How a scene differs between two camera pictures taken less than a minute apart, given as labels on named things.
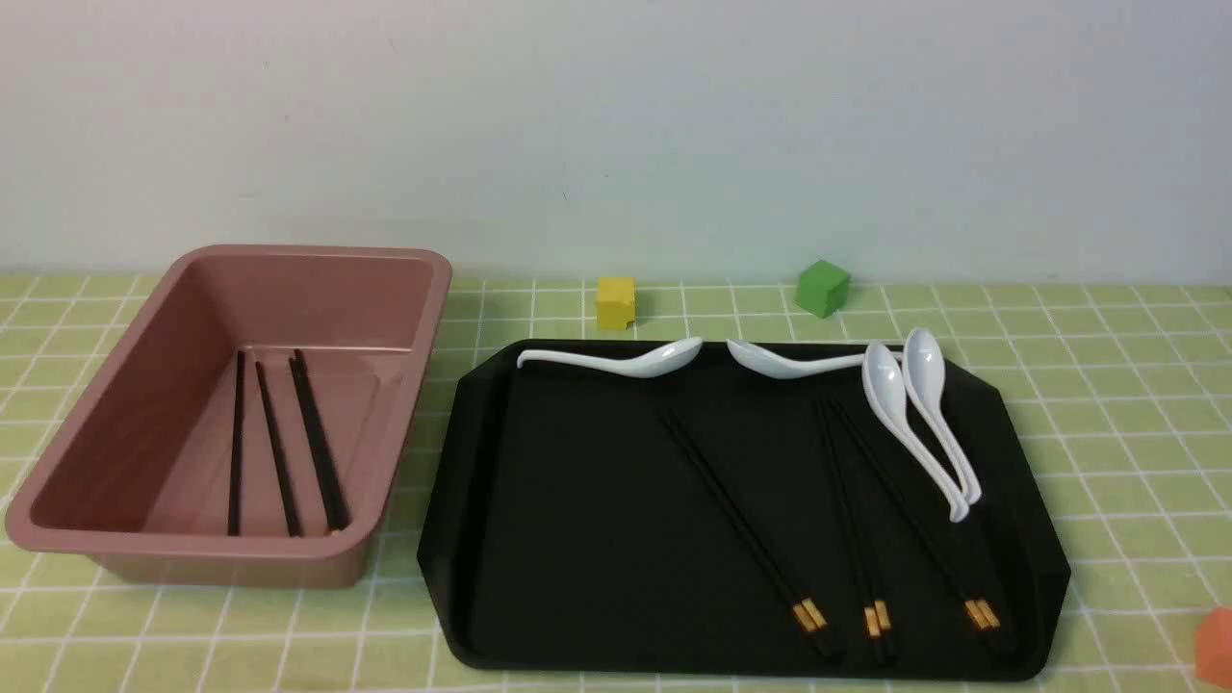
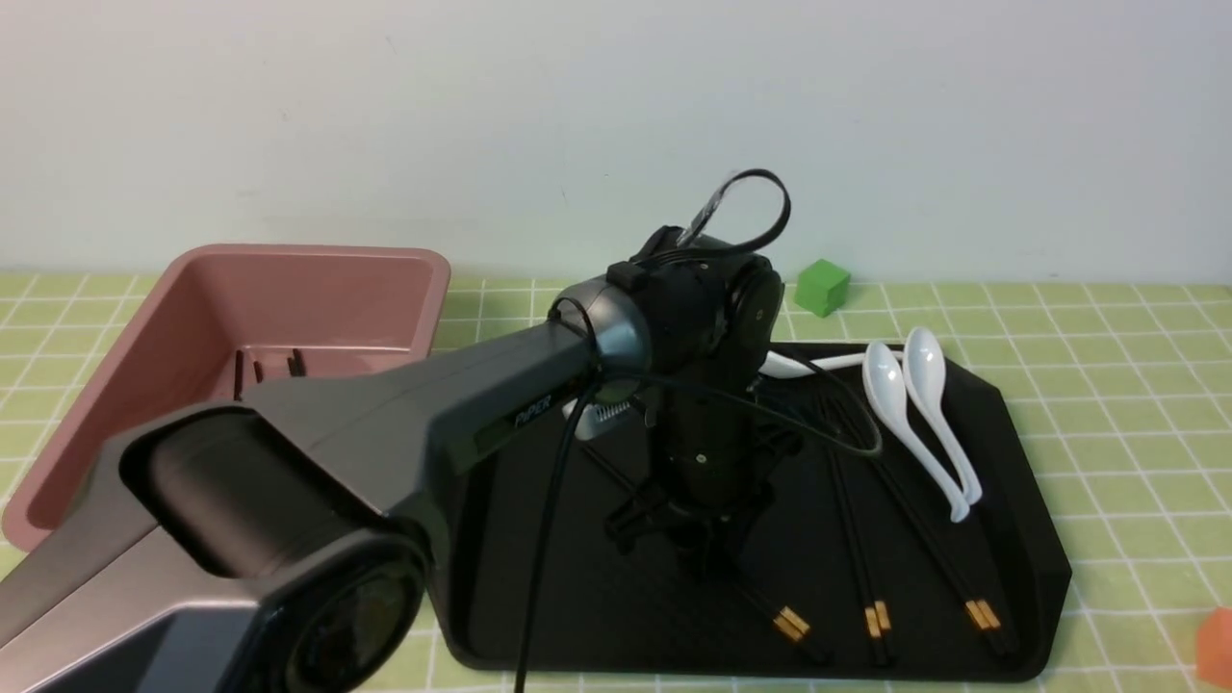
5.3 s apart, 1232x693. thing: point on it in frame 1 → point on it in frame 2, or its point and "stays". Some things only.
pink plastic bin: (139, 478) stays
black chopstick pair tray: (807, 612) → (783, 621)
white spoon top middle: (770, 365) stays
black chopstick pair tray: (878, 615) stays
